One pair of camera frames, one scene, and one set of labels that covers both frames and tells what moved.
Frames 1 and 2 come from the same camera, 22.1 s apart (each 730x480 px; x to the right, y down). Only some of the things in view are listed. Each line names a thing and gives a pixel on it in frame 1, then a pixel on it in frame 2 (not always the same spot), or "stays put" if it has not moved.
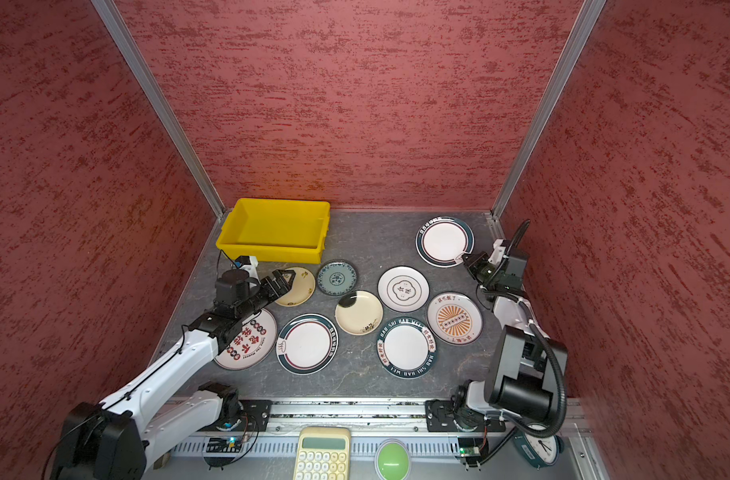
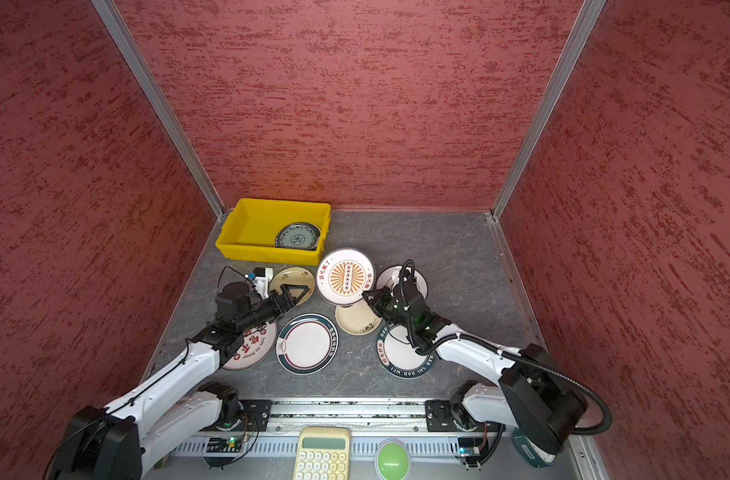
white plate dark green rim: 441,240 -> 317,230
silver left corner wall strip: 117,28 stays put
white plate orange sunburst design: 455,318 -> 343,275
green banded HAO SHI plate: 406,348 stays put
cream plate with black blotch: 359,312 stays put
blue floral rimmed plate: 336,277 -> 298,235
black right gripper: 478,257 -> 380,298
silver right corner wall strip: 587,14 stays put
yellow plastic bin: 276,230 stays put
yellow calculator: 323,453 stays put
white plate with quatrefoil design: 403,289 stays put
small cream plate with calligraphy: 302,289 stays put
